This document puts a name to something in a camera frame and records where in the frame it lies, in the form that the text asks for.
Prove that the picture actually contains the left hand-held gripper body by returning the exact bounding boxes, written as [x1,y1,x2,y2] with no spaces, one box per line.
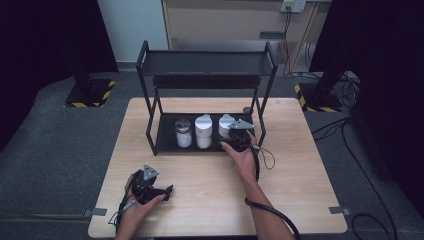
[131,163,168,205]

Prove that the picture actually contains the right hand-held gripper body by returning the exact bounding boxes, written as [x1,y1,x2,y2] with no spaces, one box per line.
[227,118,256,153]

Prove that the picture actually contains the white-lidded jar yellowish contents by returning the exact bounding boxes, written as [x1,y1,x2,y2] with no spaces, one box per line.
[218,113,237,140]

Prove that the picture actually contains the white-lidded jar white contents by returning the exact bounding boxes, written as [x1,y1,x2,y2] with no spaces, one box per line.
[194,113,214,150]

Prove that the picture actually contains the silver-lidded glass jar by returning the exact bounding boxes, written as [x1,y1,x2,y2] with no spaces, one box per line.
[174,118,194,149]

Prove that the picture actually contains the black metal two-tier shelf rack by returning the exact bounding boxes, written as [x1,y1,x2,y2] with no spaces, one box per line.
[135,40,278,157]

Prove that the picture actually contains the person's right hand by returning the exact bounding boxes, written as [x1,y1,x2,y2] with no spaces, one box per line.
[221,129,260,185]

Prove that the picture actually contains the person's left hand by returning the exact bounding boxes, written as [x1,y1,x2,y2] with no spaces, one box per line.
[116,174,167,231]

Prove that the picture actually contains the grey tape strip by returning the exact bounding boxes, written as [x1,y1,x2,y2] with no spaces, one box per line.
[328,206,353,217]
[83,207,108,218]

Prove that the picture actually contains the black stand base hazard-striped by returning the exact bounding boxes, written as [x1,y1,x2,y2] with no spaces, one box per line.
[293,71,344,113]
[63,59,117,108]

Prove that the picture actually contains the light wooden cabinet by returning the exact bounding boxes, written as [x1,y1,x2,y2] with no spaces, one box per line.
[161,0,333,73]

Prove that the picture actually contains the dark curtain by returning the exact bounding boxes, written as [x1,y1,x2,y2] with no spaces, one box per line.
[309,0,424,209]
[0,0,120,151]

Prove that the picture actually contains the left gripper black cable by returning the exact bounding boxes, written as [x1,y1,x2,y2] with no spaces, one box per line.
[107,184,138,233]

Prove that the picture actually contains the thin black looped cable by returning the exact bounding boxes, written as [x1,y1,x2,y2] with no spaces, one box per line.
[253,143,277,171]

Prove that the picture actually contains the thick black sleeved cable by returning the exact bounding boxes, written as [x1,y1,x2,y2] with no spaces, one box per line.
[244,146,303,240]

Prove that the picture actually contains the black cable from socket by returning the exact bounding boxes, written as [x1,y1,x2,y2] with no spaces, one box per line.
[282,9,293,76]

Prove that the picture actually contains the long black floor cable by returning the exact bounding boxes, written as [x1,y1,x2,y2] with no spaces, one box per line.
[311,116,400,240]

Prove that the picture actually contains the tangle of black cables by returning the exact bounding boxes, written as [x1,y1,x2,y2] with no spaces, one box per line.
[336,70,362,110]

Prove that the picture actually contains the white wall power socket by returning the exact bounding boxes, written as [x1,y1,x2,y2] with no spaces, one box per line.
[280,0,307,14]

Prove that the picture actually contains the curled black floor cable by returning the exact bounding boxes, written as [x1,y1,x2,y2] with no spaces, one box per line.
[351,213,392,240]

